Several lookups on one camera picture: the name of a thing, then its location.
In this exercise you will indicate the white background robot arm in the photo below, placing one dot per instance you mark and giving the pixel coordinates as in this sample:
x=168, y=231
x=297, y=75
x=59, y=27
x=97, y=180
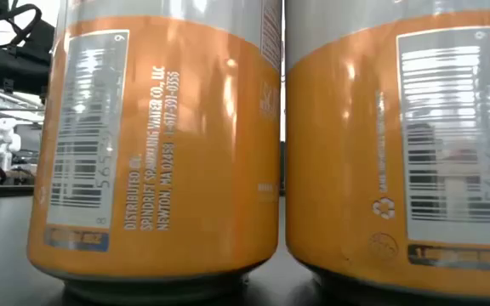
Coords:
x=2, y=142

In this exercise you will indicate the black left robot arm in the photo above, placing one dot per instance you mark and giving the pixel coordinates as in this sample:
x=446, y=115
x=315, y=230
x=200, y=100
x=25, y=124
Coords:
x=11, y=68

